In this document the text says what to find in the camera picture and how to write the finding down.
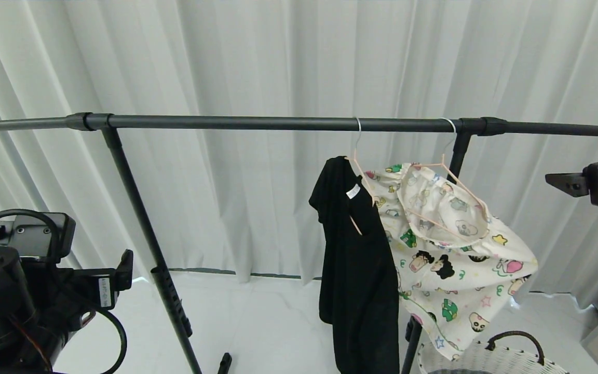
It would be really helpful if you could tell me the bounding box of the white laundry basket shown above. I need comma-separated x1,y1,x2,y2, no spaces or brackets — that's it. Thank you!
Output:
417,331,569,374

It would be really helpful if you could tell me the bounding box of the pink clothes hanger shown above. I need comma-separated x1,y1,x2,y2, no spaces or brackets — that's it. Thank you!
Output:
345,117,377,237
408,118,492,245

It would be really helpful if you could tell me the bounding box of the black cable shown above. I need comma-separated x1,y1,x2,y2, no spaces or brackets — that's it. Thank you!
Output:
0,209,127,374

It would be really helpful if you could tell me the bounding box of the cream printed garment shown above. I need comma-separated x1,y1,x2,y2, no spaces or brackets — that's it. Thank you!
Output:
364,163,538,362

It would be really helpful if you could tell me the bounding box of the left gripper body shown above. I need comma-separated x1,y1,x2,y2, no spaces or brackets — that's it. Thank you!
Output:
55,249,133,333

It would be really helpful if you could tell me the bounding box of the white curtain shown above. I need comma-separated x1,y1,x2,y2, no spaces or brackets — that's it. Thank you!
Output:
0,0,598,317

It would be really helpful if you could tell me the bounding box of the black clothes rack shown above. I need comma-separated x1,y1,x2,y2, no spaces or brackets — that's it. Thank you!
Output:
0,113,598,374

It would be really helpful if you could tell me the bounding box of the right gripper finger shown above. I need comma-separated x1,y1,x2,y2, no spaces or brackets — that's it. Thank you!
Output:
546,173,590,198

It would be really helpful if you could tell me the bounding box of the black t-shirt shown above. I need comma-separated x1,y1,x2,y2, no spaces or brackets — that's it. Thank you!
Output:
308,156,401,374

